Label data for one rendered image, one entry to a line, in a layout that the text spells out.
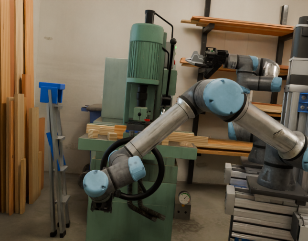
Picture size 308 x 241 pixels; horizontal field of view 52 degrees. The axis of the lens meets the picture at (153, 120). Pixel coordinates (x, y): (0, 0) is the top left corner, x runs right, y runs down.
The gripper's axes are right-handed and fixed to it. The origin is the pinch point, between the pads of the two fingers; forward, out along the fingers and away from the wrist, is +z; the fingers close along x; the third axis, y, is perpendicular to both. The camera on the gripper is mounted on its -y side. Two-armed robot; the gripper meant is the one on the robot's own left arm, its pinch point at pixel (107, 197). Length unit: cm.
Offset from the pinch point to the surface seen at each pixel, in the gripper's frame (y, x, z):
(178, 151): -29.6, 29.8, 21.7
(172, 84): -76, 25, 34
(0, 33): -139, -116, 82
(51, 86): -90, -61, 75
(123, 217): 1.9, 4.9, 39.6
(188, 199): -7.7, 36.2, 27.2
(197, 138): -42, 41, 32
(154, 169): -20.6, 18.7, 26.9
